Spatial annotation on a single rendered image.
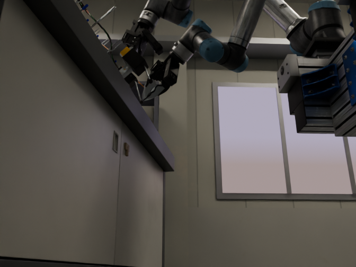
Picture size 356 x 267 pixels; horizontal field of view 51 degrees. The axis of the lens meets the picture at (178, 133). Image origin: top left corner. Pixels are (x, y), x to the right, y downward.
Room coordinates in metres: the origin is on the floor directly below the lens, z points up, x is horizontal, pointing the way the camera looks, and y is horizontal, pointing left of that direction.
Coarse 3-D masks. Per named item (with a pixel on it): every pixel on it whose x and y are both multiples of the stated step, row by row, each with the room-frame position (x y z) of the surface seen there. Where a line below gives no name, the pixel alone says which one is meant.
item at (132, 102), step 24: (24, 0) 0.49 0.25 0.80; (48, 0) 0.49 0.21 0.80; (72, 0) 0.56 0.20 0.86; (48, 24) 0.55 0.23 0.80; (72, 24) 0.57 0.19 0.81; (72, 48) 0.63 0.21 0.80; (96, 48) 0.68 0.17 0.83; (96, 72) 0.72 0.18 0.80; (120, 96) 0.84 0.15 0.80; (144, 120) 1.06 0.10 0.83; (144, 144) 1.20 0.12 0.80; (168, 168) 1.51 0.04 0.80
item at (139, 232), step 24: (120, 168) 0.99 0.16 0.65; (144, 168) 1.23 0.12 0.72; (120, 192) 1.00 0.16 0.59; (144, 192) 1.24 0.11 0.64; (120, 216) 1.01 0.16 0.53; (144, 216) 1.25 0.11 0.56; (120, 240) 1.02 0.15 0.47; (144, 240) 1.26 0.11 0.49; (120, 264) 1.03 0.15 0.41; (144, 264) 1.27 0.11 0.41
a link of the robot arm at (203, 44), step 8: (200, 32) 1.09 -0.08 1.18; (192, 40) 1.11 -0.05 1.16; (200, 40) 1.08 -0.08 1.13; (208, 40) 1.06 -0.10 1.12; (216, 40) 1.06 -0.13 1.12; (200, 48) 1.08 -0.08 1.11; (208, 48) 1.06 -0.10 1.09; (216, 48) 1.06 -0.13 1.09; (224, 48) 1.10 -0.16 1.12; (208, 56) 1.08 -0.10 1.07; (216, 56) 1.09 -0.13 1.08; (224, 56) 1.12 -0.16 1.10
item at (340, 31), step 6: (330, 24) 1.15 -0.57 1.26; (336, 24) 1.15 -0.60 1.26; (318, 30) 1.18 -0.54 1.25; (324, 30) 1.16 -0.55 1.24; (330, 30) 1.15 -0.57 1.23; (336, 30) 1.15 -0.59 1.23; (342, 30) 1.16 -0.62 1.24; (312, 36) 1.22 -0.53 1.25; (318, 36) 1.17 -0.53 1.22; (324, 36) 1.16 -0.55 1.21; (330, 36) 1.14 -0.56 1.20; (336, 36) 1.14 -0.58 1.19; (342, 36) 1.14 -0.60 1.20
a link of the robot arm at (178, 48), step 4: (176, 44) 1.16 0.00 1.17; (180, 44) 1.14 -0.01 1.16; (172, 48) 1.17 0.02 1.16; (176, 48) 1.15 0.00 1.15; (180, 48) 1.15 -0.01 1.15; (184, 48) 1.15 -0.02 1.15; (176, 52) 1.16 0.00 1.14; (180, 52) 1.15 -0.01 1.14; (184, 52) 1.16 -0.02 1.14; (188, 52) 1.16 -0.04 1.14; (180, 56) 1.16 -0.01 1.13; (184, 56) 1.17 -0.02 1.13; (188, 56) 1.17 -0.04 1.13; (184, 60) 1.18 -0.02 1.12
